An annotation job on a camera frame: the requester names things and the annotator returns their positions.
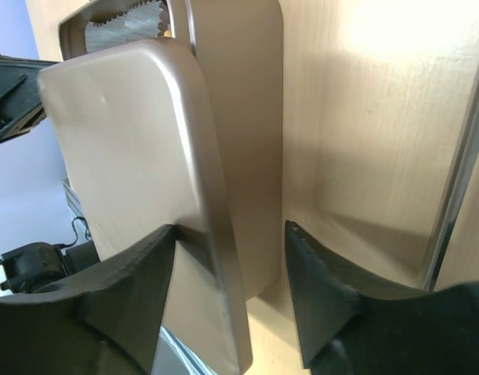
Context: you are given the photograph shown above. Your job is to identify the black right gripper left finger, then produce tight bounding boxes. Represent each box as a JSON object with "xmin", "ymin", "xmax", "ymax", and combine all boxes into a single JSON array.
[{"xmin": 0, "ymin": 225, "xmax": 176, "ymax": 374}]

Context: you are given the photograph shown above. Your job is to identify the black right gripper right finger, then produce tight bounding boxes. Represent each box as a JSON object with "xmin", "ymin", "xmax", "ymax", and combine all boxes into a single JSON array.
[{"xmin": 285, "ymin": 220, "xmax": 479, "ymax": 374}]

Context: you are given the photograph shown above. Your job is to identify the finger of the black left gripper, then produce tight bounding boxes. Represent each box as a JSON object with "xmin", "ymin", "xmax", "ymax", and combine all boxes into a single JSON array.
[{"xmin": 0, "ymin": 54, "xmax": 55, "ymax": 144}]

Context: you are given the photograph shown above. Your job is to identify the square metal tin lid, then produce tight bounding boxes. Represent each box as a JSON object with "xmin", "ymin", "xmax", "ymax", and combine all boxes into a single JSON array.
[{"xmin": 38, "ymin": 37, "xmax": 252, "ymax": 374}]

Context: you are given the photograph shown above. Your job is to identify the metal tongs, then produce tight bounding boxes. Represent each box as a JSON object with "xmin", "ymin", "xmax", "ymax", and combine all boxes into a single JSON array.
[{"xmin": 421, "ymin": 67, "xmax": 479, "ymax": 291}]

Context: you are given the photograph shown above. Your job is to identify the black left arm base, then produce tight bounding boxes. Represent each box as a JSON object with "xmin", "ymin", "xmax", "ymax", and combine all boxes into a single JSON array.
[{"xmin": 0, "ymin": 218, "xmax": 102, "ymax": 294}]

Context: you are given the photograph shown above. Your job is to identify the white paper cup liner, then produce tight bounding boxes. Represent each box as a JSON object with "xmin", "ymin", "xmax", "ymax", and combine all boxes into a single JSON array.
[{"xmin": 85, "ymin": 1, "xmax": 172, "ymax": 53}]

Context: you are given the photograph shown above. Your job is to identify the square metal tin box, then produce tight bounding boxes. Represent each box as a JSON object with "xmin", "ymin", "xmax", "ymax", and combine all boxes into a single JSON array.
[{"xmin": 58, "ymin": 0, "xmax": 285, "ymax": 302}]

